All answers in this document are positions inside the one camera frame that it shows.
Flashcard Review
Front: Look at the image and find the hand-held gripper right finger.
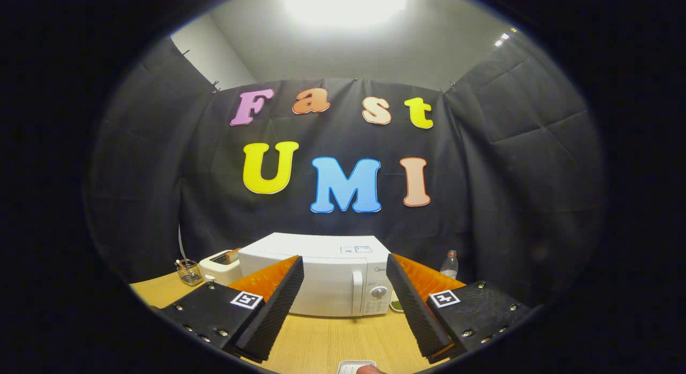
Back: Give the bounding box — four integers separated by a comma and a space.
386, 252, 536, 364

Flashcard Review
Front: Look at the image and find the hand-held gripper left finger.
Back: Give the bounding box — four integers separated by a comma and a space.
158, 255, 305, 364

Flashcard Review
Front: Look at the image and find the white toaster oven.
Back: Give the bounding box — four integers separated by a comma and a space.
238, 233, 393, 318

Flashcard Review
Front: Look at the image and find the white bread toaster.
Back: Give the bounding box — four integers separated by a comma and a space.
198, 250, 244, 287

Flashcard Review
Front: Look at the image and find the clear plastic bottle red cap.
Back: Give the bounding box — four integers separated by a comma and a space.
441, 250, 459, 281

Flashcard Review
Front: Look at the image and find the small white ridged tray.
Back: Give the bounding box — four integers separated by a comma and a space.
337, 360, 378, 374

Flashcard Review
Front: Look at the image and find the bright ceiling light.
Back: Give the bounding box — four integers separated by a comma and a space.
283, 0, 411, 26

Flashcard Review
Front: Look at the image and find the wire mesh utensil holder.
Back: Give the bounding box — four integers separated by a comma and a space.
176, 259, 204, 287

